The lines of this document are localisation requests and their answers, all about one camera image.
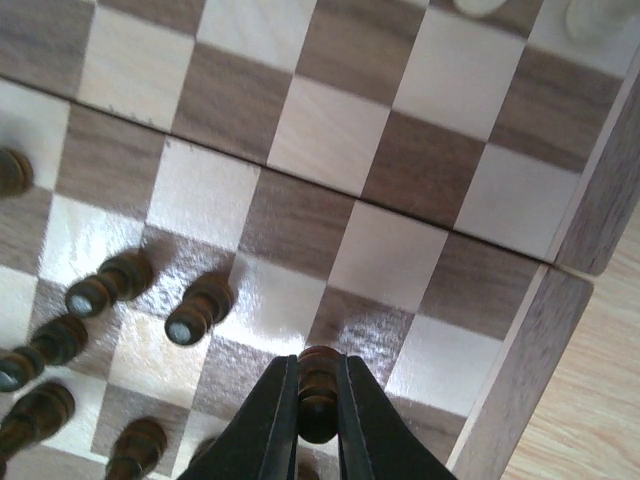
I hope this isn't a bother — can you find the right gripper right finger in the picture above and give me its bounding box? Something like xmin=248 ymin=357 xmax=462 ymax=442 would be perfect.
xmin=336 ymin=355 xmax=454 ymax=479

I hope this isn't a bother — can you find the dark pawn piece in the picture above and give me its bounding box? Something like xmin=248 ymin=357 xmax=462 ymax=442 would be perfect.
xmin=64 ymin=252 xmax=153 ymax=318
xmin=164 ymin=274 xmax=234 ymax=347

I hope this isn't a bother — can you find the black pawn piece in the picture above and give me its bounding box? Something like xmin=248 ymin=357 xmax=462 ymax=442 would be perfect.
xmin=1 ymin=314 xmax=88 ymax=393

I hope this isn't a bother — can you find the wooden chess board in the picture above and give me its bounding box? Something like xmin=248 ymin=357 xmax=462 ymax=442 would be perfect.
xmin=1 ymin=1 xmax=639 ymax=479

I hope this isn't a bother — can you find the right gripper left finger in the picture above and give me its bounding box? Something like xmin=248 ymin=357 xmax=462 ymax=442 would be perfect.
xmin=180 ymin=355 xmax=298 ymax=479

